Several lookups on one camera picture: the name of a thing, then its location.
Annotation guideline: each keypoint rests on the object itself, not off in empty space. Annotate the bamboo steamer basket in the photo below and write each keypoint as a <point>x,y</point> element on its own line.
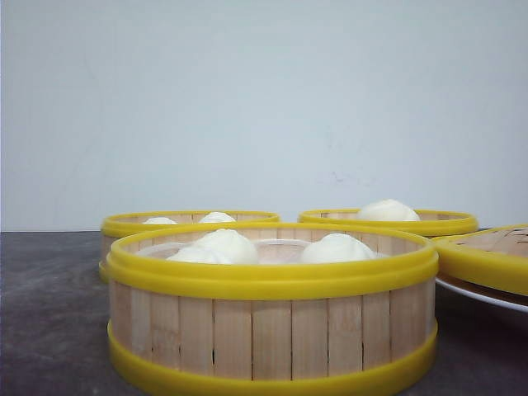
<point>119,226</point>
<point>431,223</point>
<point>279,327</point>

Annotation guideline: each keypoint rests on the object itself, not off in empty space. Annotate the white bun back right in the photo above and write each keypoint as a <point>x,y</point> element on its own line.
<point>387,210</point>

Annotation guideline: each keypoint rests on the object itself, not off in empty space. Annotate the white bun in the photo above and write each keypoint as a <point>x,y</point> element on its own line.
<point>217,217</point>
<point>159,220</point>
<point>228,247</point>
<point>205,255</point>
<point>336,247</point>
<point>387,210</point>

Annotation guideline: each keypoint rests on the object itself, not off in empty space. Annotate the white bun front right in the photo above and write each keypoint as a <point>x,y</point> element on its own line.
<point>336,247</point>

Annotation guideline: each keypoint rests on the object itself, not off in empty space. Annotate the white bun front left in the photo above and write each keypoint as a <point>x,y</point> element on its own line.
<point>205,255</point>

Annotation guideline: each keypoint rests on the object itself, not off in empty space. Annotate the bamboo steamer lid yellow rim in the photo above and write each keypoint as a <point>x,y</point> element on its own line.
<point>494,258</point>

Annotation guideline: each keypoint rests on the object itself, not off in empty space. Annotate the white bun front middle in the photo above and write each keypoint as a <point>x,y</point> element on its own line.
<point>228,247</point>

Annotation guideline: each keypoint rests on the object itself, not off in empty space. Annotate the white plate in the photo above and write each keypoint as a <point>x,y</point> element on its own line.
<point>494,297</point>

